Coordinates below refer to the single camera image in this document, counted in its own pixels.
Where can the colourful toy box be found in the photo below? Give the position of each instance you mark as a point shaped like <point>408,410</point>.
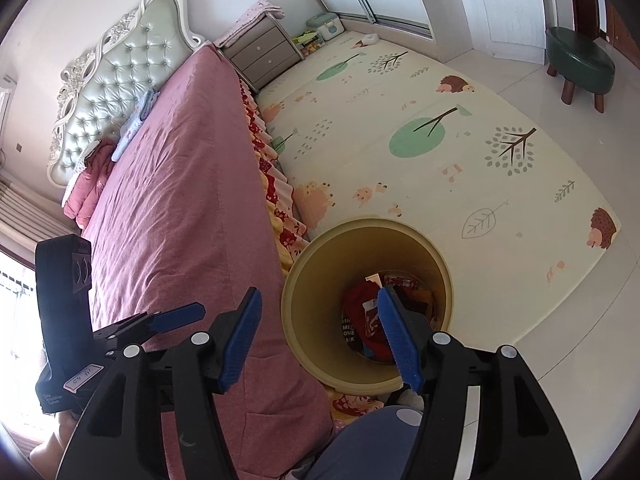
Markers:
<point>306,44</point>

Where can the white air conditioner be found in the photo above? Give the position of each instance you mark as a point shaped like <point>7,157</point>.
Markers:
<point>6,102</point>

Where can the bed with pink sheet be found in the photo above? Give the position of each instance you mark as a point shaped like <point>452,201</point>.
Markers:
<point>175,200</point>

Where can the black printed packet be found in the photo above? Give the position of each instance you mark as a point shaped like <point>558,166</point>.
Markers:
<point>350,335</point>

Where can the red cloth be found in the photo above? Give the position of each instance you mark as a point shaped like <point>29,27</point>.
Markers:
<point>357,300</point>

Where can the red yellow bed skirt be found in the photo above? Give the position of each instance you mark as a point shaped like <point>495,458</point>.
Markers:
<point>267,180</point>

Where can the grey nightstand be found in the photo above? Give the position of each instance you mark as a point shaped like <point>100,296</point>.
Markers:
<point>265,55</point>

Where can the green round stool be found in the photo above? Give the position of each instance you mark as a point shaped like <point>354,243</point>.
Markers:
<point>580,55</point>

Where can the pink nightstand cloth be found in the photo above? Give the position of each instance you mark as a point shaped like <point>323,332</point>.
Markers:
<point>250,20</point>

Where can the beige curtain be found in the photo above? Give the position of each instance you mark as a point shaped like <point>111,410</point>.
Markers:
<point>25,210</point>

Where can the folded pink quilt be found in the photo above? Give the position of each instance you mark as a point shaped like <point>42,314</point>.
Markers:
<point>87,185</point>

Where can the person's leg in blue pants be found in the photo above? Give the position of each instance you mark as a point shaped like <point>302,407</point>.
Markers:
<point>360,450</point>

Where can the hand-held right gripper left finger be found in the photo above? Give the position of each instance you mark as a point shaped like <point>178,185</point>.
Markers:
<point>240,345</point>

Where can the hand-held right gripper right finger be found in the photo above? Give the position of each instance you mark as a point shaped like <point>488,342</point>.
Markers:
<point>400,340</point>

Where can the yellow plastic trash bin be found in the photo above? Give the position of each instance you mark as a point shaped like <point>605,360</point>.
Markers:
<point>320,280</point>

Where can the white green storage box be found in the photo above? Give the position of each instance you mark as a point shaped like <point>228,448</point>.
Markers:
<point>327,25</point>

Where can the person's left forearm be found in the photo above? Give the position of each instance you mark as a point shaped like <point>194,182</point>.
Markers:
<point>50,447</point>

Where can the folded blue cloth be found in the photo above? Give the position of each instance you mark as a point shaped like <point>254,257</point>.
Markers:
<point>132,125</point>

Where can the brown wooden door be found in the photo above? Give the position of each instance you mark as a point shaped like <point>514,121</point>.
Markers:
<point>595,0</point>

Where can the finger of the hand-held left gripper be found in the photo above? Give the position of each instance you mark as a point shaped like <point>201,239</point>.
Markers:
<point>125,327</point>
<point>177,316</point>

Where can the green tufted headboard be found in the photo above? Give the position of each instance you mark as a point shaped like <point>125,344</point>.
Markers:
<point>115,80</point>

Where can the cream printed play mat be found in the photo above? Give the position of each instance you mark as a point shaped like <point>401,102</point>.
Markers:
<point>400,185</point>

